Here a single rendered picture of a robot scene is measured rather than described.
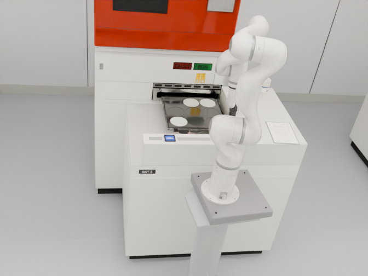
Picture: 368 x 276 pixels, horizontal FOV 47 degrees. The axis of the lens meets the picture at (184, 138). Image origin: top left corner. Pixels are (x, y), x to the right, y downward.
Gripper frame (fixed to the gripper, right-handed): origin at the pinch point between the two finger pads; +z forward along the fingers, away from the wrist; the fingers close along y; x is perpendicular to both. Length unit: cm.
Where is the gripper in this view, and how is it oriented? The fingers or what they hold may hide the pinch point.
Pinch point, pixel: (231, 115)
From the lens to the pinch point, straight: 221.7
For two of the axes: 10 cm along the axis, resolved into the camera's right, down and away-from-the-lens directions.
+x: 9.8, 0.1, 1.8
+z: -0.8, 9.1, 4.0
